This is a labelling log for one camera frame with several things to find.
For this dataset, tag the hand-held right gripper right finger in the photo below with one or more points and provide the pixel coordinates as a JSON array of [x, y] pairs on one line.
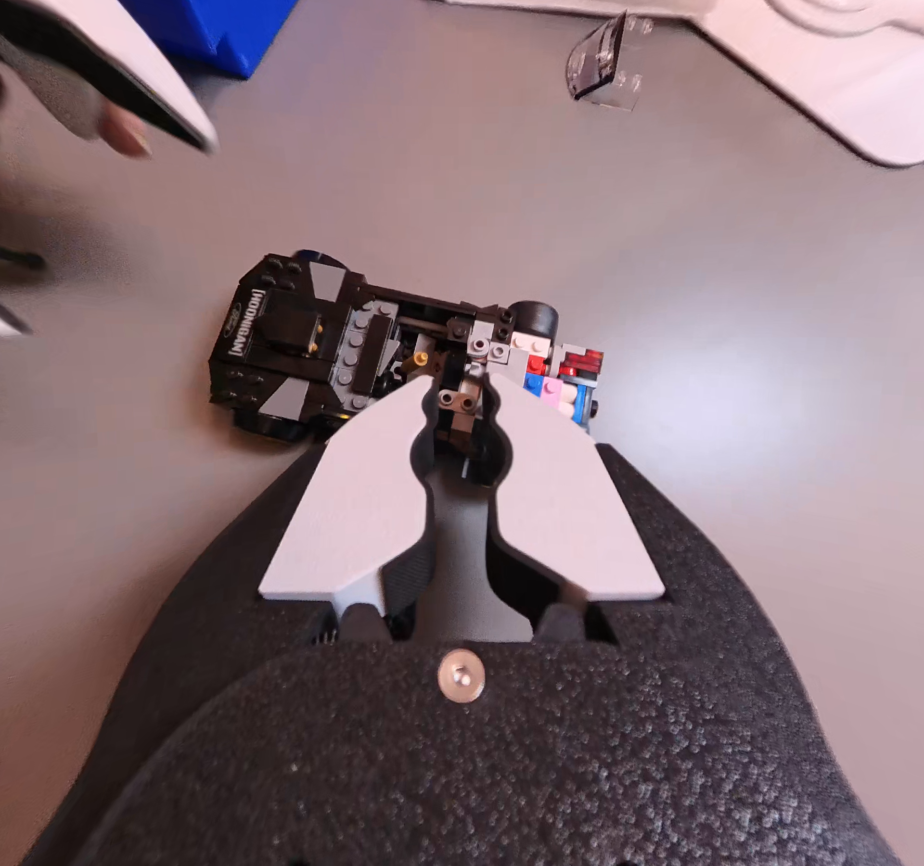
[[578, 513]]

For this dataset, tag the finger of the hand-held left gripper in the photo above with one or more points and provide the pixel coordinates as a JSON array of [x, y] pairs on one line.
[[101, 22], [15, 315]]

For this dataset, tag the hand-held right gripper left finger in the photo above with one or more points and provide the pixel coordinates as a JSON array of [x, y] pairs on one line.
[[354, 520]]

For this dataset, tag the black lego car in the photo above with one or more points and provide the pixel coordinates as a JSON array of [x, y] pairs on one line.
[[332, 347]]

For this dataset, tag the clear lego windshield piece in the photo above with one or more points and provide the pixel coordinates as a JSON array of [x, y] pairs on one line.
[[599, 65]]

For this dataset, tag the white booklet stand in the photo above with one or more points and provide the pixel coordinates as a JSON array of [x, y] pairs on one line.
[[838, 44]]

